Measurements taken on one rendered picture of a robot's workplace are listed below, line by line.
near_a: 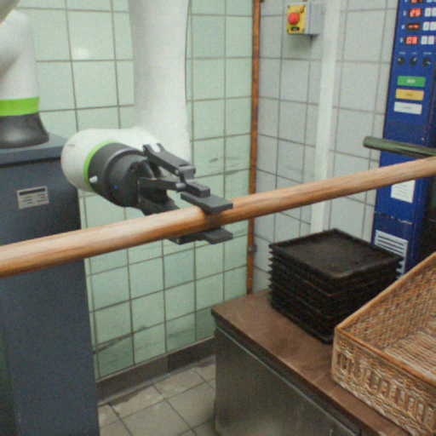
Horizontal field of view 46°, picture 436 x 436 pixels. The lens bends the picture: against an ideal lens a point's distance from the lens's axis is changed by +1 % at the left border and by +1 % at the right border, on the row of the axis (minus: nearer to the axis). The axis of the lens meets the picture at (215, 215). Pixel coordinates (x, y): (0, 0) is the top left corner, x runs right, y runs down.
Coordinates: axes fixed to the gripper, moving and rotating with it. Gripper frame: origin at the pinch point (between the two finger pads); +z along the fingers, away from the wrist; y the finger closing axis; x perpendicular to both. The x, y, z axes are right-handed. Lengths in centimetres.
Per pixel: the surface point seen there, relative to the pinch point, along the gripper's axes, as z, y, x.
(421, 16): -44, -25, -101
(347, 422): -15, 67, -50
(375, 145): -28, 4, -67
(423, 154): -16, 4, -67
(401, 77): -48, -9, -101
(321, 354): -34, 62, -60
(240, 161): -120, 30, -98
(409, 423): -2, 60, -54
